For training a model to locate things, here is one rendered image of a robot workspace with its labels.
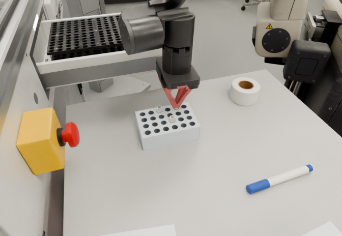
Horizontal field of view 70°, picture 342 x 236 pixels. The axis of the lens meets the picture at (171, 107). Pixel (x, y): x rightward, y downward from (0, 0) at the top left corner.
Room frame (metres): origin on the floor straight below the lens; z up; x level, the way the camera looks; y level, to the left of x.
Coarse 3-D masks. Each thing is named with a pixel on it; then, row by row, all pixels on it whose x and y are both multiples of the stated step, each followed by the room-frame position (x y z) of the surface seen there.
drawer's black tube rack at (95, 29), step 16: (112, 16) 0.69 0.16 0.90; (64, 32) 0.59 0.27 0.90; (80, 32) 0.59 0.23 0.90; (96, 32) 0.59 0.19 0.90; (112, 32) 0.59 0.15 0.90; (48, 48) 0.50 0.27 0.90; (64, 48) 0.50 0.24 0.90; (80, 48) 0.50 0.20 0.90; (96, 48) 0.51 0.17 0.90; (112, 48) 0.56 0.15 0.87
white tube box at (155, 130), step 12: (168, 108) 0.42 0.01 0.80; (180, 108) 0.41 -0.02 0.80; (144, 120) 0.38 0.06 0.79; (156, 120) 0.38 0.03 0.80; (168, 120) 0.38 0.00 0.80; (180, 120) 0.39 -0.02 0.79; (192, 120) 0.38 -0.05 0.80; (144, 132) 0.34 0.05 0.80; (156, 132) 0.35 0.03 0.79; (168, 132) 0.34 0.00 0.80; (180, 132) 0.35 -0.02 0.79; (192, 132) 0.35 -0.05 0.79; (144, 144) 0.33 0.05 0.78; (156, 144) 0.33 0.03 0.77; (168, 144) 0.34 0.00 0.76
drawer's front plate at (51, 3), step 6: (48, 0) 0.75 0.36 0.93; (54, 0) 0.84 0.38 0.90; (60, 0) 0.98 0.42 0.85; (48, 6) 0.73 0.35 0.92; (54, 6) 0.80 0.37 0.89; (60, 6) 0.93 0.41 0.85; (48, 12) 0.73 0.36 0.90; (54, 12) 0.76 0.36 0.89; (60, 12) 0.88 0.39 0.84; (48, 18) 0.72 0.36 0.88; (54, 18) 0.73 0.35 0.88
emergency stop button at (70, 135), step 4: (68, 124) 0.27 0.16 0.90; (72, 124) 0.27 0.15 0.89; (68, 128) 0.26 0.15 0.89; (72, 128) 0.26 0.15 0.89; (76, 128) 0.27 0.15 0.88; (64, 132) 0.26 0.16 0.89; (68, 132) 0.25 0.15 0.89; (72, 132) 0.25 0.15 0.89; (76, 132) 0.26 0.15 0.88; (64, 136) 0.25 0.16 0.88; (68, 136) 0.25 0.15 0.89; (72, 136) 0.25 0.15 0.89; (76, 136) 0.25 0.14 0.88; (64, 140) 0.25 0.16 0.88; (68, 140) 0.25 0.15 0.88; (72, 140) 0.25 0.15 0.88; (76, 140) 0.25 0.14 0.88; (72, 144) 0.25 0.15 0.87; (76, 144) 0.25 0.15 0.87
